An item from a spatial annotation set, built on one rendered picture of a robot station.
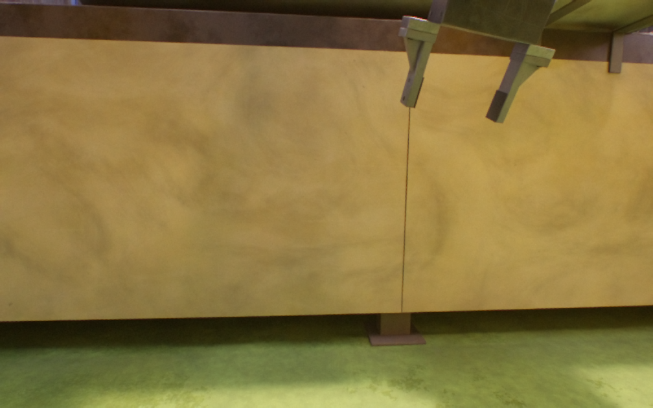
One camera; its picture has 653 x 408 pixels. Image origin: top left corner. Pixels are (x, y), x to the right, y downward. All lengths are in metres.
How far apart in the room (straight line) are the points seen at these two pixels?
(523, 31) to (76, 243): 0.91
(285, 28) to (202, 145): 0.31
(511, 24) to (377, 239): 0.51
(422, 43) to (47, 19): 0.76
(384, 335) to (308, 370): 0.24
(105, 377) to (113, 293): 0.17
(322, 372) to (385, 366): 0.14
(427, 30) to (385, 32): 0.38
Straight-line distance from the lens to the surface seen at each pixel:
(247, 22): 0.83
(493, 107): 0.55
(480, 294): 0.94
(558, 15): 0.93
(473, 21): 0.48
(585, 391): 0.93
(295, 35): 0.81
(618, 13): 1.09
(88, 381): 0.91
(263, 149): 0.77
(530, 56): 0.53
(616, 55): 1.10
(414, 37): 0.46
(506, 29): 0.50
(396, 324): 0.94
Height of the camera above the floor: 0.45
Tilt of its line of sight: 7 degrees down
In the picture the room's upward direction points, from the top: 1 degrees clockwise
